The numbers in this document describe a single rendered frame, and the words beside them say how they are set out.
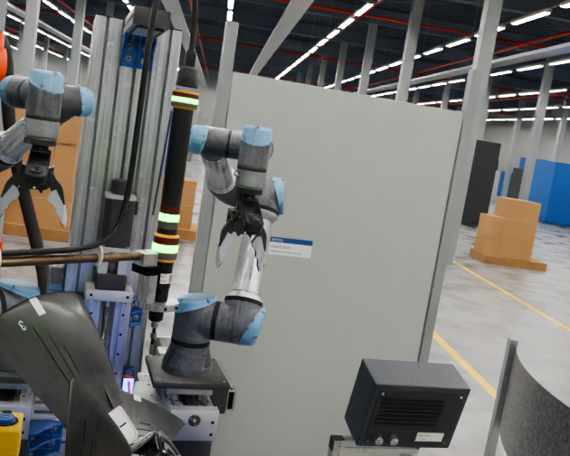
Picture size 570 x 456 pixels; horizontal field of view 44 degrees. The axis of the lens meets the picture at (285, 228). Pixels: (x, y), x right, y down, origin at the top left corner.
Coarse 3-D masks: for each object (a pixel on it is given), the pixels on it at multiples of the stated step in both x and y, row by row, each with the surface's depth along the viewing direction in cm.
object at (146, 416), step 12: (132, 396) 145; (132, 408) 139; (144, 408) 141; (156, 408) 145; (132, 420) 134; (144, 420) 135; (156, 420) 138; (168, 420) 142; (180, 420) 147; (144, 432) 130; (168, 432) 134; (132, 444) 125
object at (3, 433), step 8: (16, 416) 154; (0, 424) 149; (8, 424) 150; (16, 424) 151; (0, 432) 147; (8, 432) 147; (16, 432) 148; (0, 440) 147; (8, 440) 147; (16, 440) 148; (0, 448) 147; (8, 448) 148; (16, 448) 148
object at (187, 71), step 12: (192, 60) 113; (180, 72) 113; (192, 72) 112; (180, 84) 113; (192, 84) 113; (168, 264) 117; (168, 276) 117; (168, 288) 118; (156, 300) 117; (156, 312) 118
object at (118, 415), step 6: (120, 408) 117; (114, 414) 116; (120, 414) 116; (126, 414) 117; (114, 420) 115; (120, 420) 116; (126, 420) 117; (126, 426) 116; (132, 426) 117; (126, 432) 116; (132, 432) 116; (126, 438) 115; (132, 438) 116
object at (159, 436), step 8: (152, 432) 114; (160, 432) 116; (144, 440) 113; (152, 440) 112; (160, 440) 112; (168, 440) 119; (136, 448) 112; (144, 448) 111; (152, 448) 110; (160, 448) 110; (168, 448) 116
